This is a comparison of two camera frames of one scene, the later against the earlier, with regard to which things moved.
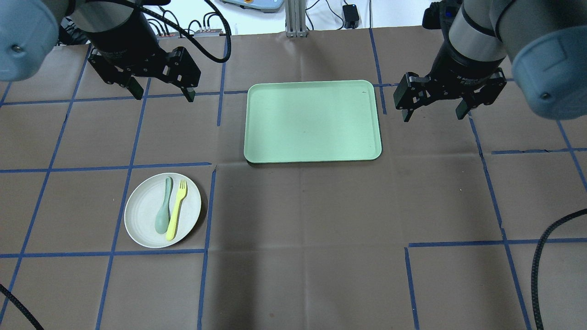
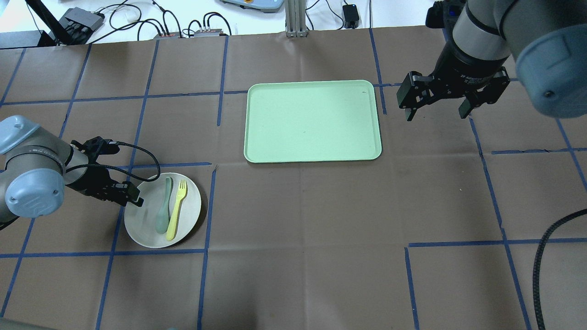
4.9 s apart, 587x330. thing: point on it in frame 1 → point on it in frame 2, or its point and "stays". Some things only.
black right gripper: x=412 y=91 stays
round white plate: x=145 y=202 stays
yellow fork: x=182 y=191 stays
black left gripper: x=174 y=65 → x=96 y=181
